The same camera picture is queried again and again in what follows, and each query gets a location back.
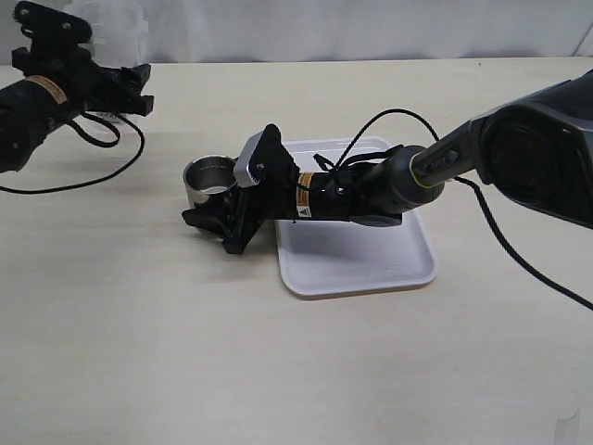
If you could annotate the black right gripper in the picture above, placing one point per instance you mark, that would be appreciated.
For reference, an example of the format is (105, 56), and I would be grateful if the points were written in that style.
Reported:
(284, 193)

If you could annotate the clear plastic pitcher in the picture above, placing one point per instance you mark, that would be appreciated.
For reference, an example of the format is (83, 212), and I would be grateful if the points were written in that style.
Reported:
(116, 60)

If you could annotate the white rectangular plastic tray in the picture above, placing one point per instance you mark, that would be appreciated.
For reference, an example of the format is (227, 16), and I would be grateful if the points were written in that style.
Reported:
(320, 260)

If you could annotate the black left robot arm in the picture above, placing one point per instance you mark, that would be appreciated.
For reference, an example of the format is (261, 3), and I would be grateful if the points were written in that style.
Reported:
(21, 135)

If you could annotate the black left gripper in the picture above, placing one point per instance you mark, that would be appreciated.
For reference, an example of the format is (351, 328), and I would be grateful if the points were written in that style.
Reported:
(68, 83)

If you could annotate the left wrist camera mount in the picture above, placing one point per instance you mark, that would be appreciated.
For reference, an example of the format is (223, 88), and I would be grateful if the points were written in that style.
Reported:
(53, 33)

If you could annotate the white backdrop curtain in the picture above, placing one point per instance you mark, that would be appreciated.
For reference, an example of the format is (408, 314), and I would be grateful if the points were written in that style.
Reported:
(274, 31)

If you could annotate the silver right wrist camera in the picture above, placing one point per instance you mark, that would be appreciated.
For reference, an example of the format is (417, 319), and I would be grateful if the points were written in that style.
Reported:
(244, 174)

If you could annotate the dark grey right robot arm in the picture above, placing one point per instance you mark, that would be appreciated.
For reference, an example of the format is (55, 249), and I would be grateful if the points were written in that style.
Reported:
(536, 150)

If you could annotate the stainless steel cup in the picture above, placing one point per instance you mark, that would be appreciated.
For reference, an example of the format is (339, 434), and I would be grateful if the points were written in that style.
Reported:
(208, 176)

